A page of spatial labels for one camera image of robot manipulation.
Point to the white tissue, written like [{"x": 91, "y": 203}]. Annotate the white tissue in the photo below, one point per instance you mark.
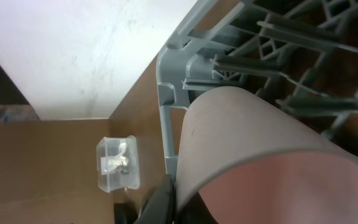
[{"x": 118, "y": 163}]

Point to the pink cup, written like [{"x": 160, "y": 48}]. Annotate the pink cup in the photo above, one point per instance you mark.
[{"x": 252, "y": 163}]

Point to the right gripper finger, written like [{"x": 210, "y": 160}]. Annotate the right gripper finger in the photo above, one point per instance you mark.
[{"x": 161, "y": 206}]

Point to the grey dishwasher rack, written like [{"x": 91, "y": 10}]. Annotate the grey dishwasher rack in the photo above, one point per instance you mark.
[{"x": 301, "y": 56}]

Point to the clear plastic waste bin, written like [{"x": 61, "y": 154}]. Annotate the clear plastic waste bin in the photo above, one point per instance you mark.
[{"x": 110, "y": 182}]

